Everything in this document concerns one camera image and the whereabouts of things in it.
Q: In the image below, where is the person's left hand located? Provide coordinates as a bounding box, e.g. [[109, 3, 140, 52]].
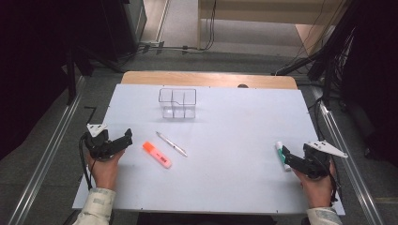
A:
[[85, 149, 126, 191]]

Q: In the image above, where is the left hand-held gripper cable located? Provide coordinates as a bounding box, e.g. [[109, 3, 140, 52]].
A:
[[79, 132, 95, 191]]

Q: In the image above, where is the light wooden furniture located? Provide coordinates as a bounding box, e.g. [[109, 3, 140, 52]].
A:
[[196, 0, 349, 58]]

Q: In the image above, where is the clear plastic organizer box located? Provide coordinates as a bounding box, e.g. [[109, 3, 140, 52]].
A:
[[158, 87, 198, 120]]

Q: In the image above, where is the green and white glue stick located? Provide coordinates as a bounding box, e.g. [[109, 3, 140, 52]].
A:
[[274, 140, 293, 173]]

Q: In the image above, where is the person's right hand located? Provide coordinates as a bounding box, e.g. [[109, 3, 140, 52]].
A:
[[292, 162, 338, 209]]

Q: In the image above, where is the silver pen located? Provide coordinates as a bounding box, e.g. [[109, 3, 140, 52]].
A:
[[155, 130, 189, 158]]

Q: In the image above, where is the metal floor rail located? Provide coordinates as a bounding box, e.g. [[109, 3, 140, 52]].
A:
[[7, 75, 87, 225], [309, 84, 388, 225]]

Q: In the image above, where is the orange highlighter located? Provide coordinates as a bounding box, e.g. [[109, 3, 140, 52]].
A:
[[142, 141, 173, 170]]

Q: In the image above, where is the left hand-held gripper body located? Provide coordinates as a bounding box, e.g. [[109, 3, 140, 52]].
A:
[[82, 123, 126, 161]]

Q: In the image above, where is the black cabinet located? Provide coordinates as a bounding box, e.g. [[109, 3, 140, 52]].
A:
[[101, 0, 148, 63]]

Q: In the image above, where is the floor power strip with cables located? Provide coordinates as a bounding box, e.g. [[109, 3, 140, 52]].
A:
[[136, 39, 202, 55]]

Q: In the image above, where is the hanging black cable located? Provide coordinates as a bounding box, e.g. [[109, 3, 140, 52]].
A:
[[200, 0, 219, 52]]

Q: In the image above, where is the black stand with cables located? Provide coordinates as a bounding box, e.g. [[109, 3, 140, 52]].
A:
[[274, 18, 360, 109]]

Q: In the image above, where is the black tripod stand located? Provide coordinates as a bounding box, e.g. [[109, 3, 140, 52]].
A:
[[62, 43, 126, 107]]

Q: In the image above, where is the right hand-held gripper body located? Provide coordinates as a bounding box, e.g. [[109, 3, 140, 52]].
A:
[[293, 140, 349, 180]]

